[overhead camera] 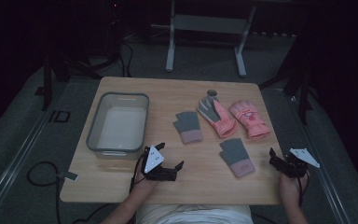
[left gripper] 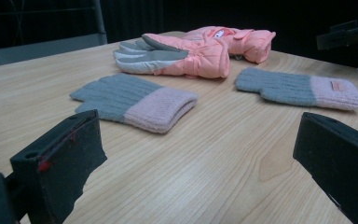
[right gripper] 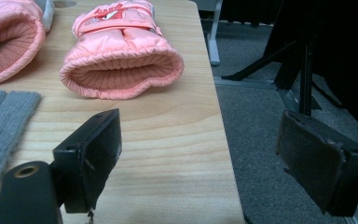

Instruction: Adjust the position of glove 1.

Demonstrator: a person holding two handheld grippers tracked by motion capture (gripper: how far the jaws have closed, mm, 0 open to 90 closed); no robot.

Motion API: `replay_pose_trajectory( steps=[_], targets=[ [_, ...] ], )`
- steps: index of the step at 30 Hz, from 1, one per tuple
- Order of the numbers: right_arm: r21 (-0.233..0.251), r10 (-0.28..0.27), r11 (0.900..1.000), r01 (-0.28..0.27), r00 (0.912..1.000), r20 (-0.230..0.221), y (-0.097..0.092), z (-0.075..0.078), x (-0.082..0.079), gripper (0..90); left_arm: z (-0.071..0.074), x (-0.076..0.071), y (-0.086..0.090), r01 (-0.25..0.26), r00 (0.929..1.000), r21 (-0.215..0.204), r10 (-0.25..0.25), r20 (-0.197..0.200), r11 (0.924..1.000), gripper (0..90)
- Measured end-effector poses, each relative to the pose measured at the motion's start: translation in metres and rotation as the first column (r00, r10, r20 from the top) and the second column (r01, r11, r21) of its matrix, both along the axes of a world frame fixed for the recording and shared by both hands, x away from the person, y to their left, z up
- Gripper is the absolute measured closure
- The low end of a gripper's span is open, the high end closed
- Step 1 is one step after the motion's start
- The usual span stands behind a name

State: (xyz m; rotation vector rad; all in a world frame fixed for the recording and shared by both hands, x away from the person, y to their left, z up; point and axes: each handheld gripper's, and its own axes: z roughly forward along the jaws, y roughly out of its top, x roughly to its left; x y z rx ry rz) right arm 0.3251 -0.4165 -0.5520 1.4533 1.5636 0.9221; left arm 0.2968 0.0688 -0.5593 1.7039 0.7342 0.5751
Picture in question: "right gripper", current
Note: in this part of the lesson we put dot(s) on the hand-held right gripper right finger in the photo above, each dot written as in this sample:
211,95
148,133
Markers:
310,155

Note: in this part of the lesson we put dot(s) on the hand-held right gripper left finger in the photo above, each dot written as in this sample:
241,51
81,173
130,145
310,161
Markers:
87,161

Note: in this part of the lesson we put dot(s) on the black tripod stand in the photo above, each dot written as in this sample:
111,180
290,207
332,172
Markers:
306,71

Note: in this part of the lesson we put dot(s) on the pink glove with gray palm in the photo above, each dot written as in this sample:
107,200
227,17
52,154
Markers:
9,40

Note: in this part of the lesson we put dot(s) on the metal floor rail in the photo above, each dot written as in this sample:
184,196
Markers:
248,83

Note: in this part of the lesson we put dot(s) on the white metal desk frame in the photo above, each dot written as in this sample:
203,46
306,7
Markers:
213,43

